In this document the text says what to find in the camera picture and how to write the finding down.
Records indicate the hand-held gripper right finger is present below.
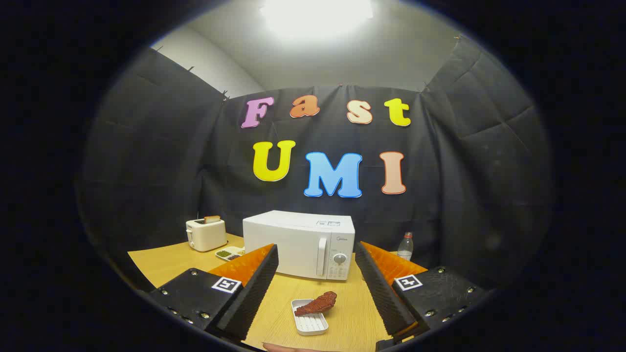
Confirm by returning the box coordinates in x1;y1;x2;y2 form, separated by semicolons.
354;241;490;343

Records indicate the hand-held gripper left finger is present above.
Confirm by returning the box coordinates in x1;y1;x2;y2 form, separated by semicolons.
147;243;279;343

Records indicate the white toaster oven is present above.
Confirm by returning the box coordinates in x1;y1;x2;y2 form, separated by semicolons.
243;210;356;281

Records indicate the brown meat piece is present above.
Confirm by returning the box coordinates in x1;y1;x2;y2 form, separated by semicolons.
294;291;338;317

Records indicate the cream bread toaster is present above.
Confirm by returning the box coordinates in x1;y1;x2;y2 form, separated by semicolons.
185;219;228;252

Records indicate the clear plastic water bottle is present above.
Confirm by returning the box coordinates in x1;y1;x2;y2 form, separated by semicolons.
397;232;414;262

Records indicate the white divided bean dish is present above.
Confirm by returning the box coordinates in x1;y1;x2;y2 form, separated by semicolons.
215;246;245;262

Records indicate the white slotted tray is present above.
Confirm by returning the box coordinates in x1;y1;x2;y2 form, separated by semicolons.
291;299;329;336

